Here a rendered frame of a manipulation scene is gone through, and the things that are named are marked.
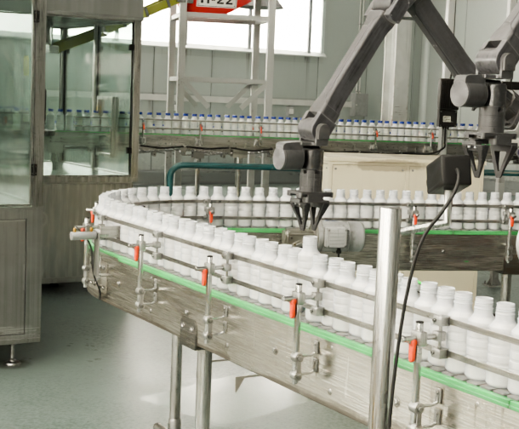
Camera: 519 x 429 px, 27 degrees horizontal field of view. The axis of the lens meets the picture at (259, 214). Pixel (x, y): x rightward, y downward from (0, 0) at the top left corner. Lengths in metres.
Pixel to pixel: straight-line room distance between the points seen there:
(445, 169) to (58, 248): 6.62
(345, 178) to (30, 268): 2.17
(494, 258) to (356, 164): 2.28
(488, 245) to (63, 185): 4.04
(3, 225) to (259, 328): 3.27
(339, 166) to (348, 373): 4.50
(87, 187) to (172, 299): 4.90
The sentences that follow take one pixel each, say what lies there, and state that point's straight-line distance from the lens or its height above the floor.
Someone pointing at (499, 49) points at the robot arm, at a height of 1.67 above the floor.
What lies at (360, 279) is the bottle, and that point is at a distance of 2.50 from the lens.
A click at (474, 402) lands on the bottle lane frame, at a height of 0.97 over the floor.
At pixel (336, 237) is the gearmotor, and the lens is 4.41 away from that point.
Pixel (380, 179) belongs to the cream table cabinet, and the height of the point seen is 1.04.
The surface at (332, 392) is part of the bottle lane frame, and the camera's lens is 2.56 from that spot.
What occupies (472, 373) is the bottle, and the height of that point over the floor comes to 1.02.
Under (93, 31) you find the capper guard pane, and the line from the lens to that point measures 8.12.
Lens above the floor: 1.55
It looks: 6 degrees down
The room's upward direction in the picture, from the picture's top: 2 degrees clockwise
